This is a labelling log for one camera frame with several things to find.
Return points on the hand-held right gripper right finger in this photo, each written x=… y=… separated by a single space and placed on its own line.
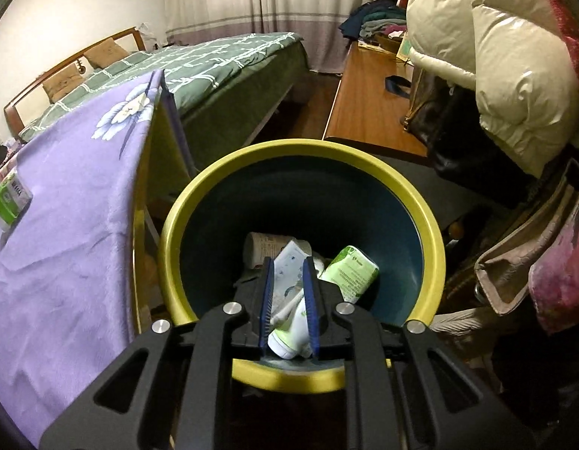
x=312 y=309

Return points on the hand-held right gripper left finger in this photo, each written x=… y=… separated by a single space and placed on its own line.
x=267 y=309

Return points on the white and green tube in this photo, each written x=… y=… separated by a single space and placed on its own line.
x=289 y=337

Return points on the green and white pouch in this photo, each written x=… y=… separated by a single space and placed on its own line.
x=352 y=272

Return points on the white paper cup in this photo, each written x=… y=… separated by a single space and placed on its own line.
x=261 y=248

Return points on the yellow rimmed dark bin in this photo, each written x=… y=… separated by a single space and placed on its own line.
x=298 y=147

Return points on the white printed carton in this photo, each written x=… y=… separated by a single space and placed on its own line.
x=289 y=267

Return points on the white woven basket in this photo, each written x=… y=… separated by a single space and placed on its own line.
x=458 y=333

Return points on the purple floral tablecloth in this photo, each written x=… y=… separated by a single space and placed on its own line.
x=74 y=243

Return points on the beige handbag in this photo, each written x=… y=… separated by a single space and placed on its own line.
x=514 y=262

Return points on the wooden desk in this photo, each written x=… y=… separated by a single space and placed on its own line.
x=364 y=103

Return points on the dark leather bag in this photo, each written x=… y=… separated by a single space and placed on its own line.
x=481 y=168

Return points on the brown leather bag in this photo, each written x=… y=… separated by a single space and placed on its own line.
x=434 y=117

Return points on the pink floral cloth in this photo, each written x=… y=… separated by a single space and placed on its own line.
x=561 y=281

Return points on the bed with green checked quilt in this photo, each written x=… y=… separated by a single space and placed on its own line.
x=223 y=56

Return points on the green tissue packet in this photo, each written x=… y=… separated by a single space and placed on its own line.
x=10 y=199

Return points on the brown pillow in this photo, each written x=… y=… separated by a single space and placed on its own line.
x=106 y=54
x=59 y=88

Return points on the pile of folded clothes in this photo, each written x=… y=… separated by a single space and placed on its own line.
x=373 y=14

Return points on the white and purple curtain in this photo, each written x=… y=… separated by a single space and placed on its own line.
x=270 y=0

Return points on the wooden bed headboard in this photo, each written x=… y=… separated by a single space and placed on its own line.
x=12 y=122

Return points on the white puffer jacket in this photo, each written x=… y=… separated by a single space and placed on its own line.
x=505 y=33

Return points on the pink patterned garment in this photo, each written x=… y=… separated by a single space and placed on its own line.
x=575 y=56

